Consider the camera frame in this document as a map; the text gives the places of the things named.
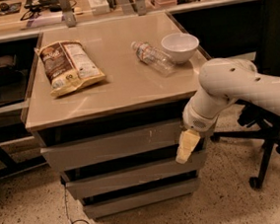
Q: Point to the yellow taped gripper finger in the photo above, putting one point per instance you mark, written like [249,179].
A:
[187,142]

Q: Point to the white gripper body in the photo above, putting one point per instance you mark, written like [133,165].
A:
[196,119]

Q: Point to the grey top drawer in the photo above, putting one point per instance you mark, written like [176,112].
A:
[115,145]

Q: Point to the grey drawer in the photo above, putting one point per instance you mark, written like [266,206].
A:
[135,176]
[128,202]
[115,145]

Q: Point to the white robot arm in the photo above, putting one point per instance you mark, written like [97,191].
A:
[221,83]

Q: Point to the beige top drawer cabinet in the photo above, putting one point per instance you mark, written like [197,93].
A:
[132,95]

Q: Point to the grey bottom drawer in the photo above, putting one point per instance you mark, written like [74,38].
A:
[128,202]

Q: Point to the grey middle drawer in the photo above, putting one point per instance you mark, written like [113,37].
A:
[135,176]

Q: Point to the clear plastic water bottle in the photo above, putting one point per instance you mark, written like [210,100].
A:
[154,57]

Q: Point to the white bowl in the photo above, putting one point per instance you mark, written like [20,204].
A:
[181,47]

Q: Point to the black office chair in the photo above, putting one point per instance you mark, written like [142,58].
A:
[267,60]

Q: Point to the brown chip bag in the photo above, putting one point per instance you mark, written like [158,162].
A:
[68,67]

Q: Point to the white tissue box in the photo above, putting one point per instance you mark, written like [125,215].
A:
[99,7]

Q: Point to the black tray on bench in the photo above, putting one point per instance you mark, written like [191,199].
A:
[39,3]

